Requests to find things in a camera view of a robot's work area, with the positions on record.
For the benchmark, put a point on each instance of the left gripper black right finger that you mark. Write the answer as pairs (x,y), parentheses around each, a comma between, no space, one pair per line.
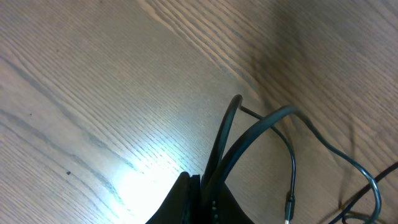
(225,210)

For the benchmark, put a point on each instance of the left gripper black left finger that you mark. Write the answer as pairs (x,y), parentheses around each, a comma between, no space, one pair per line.
(181,203)

